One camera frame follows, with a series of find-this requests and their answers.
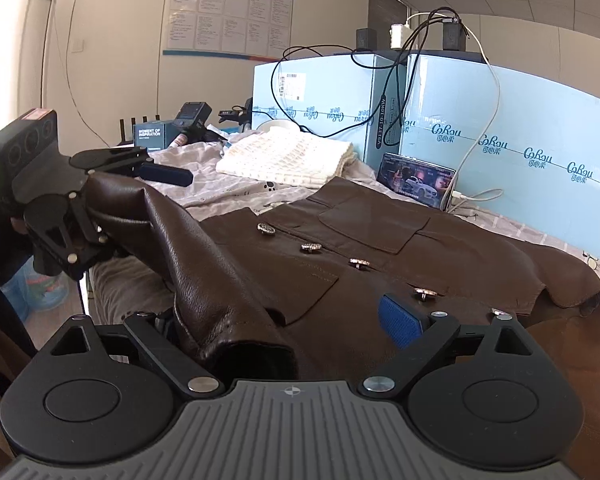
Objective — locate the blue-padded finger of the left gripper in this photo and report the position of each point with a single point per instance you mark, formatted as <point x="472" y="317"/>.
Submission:
<point x="150" y="171"/>

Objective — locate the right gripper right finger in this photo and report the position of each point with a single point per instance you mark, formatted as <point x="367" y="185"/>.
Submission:
<point x="420" y="337"/>

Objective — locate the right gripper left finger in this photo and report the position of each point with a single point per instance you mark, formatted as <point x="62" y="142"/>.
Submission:
<point x="180" y="371"/>

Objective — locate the brown leather jacket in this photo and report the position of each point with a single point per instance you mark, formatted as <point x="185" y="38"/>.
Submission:
<point x="293" y="293"/>

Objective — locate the dark blue product box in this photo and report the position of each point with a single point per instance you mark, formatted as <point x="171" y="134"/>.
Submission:
<point x="154" y="136"/>

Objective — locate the white waffle blanket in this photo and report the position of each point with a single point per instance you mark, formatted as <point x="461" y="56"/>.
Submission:
<point x="288" y="157"/>

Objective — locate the smartphone showing video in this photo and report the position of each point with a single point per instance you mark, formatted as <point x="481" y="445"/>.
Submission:
<point x="424" y="182"/>

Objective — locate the white air conditioner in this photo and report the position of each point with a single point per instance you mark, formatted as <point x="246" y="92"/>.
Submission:
<point x="31" y="57"/>

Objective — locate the light blue foam board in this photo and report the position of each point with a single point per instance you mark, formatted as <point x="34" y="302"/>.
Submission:
<point x="355" y="98"/>
<point x="535" y="140"/>

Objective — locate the black power adapter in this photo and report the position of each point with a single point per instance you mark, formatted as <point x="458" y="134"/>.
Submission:
<point x="454" y="36"/>

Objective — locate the black camera device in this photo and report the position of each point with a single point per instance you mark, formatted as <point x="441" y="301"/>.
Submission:
<point x="191" y="124"/>

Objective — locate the wall information poster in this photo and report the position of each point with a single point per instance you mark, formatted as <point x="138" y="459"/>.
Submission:
<point x="252" y="30"/>

